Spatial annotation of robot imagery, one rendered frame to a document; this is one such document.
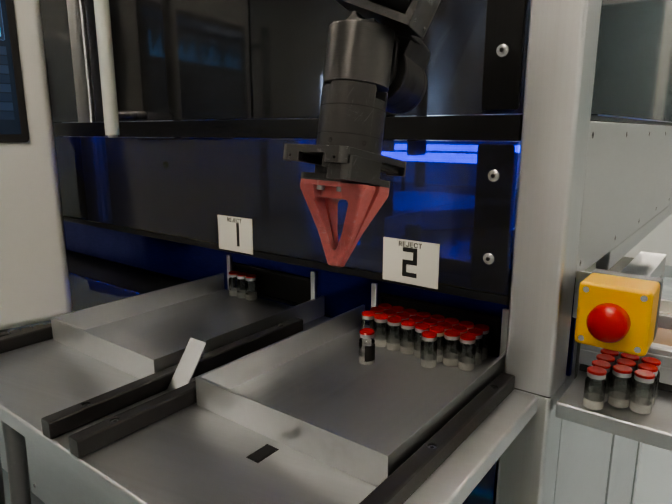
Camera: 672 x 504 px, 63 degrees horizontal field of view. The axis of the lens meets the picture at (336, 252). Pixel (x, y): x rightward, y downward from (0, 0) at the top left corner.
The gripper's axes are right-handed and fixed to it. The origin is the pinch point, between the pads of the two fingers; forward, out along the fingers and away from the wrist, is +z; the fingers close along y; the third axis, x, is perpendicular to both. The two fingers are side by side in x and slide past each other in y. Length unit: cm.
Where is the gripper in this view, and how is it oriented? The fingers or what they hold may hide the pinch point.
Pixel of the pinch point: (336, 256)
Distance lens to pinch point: 48.7
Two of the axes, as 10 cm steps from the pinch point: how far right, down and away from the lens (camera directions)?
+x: -8.1, -1.4, 5.7
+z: -1.1, 9.9, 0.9
